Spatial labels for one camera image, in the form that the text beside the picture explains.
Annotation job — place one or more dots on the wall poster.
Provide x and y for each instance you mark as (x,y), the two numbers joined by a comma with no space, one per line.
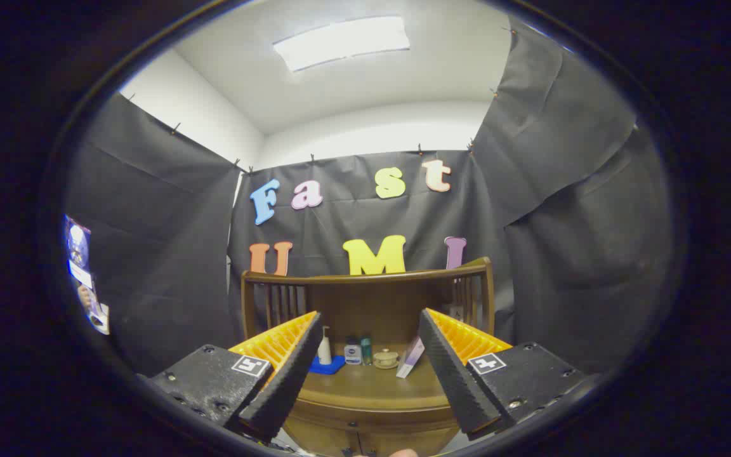
(78,244)

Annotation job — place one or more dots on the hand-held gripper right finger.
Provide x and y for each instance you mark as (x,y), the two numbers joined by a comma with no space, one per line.
(460,387)

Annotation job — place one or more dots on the cream lidded tea cup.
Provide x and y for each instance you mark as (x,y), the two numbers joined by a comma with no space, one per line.
(386,359)

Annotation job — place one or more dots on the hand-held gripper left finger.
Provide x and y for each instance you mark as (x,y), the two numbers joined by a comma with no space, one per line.
(283,387)

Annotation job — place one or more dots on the white bottle blue cap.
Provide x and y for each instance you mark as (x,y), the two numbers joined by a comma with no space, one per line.
(353,354)

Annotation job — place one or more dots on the wooden countertop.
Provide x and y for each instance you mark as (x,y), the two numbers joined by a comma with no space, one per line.
(365,384)

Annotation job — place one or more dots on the blue folded cloth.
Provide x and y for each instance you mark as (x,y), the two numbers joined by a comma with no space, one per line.
(327,367)

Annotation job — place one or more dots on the ceiling light panel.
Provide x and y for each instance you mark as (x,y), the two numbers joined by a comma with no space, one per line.
(340,41)

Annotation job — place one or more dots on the teal slim bottle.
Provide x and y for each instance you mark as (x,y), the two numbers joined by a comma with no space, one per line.
(366,352)

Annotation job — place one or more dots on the purple white book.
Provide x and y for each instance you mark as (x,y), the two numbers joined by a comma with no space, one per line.
(411,358)

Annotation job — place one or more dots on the white pump bottle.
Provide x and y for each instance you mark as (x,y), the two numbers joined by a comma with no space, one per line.
(325,352)

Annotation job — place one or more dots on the wooden cabinet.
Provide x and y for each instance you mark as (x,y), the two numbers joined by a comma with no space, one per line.
(372,304)

